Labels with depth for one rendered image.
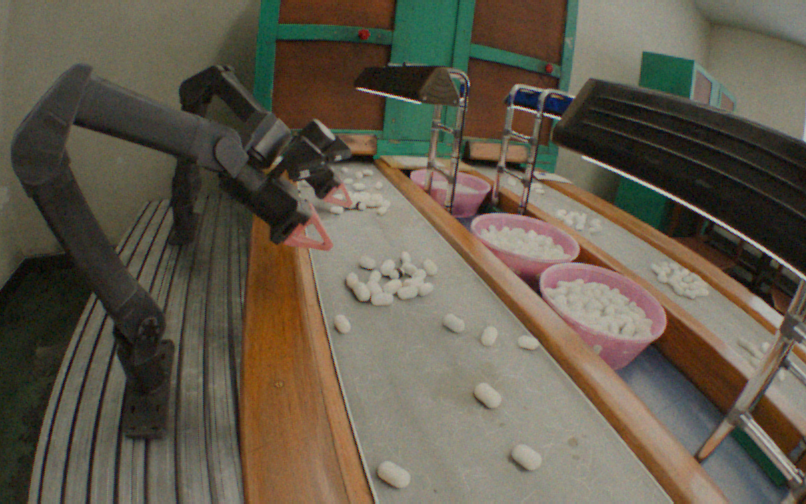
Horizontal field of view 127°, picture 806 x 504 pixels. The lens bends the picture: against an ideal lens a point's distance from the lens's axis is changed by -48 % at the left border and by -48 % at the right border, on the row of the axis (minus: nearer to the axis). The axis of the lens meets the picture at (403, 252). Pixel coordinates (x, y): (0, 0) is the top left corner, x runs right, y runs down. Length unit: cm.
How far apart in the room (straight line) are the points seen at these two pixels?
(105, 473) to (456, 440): 44
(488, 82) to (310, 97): 72
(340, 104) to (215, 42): 105
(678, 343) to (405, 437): 57
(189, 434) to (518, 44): 168
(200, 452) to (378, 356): 27
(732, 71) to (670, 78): 249
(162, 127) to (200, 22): 183
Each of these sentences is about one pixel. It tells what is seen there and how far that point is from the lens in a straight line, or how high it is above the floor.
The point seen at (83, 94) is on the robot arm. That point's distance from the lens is 42.
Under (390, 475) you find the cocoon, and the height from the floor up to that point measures 76.
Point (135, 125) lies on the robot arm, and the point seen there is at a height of 103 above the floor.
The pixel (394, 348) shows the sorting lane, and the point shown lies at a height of 74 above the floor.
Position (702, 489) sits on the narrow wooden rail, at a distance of 49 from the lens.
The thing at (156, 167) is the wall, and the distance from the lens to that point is 235.
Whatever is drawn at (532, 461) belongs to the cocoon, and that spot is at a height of 76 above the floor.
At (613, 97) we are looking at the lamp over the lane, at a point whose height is 110.
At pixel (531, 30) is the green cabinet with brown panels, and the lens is 176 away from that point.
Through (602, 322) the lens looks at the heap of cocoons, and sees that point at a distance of 70.
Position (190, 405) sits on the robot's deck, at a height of 67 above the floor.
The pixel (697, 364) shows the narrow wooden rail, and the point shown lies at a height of 71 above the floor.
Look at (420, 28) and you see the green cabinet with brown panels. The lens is 151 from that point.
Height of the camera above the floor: 108
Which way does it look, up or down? 26 degrees down
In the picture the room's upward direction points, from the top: 6 degrees clockwise
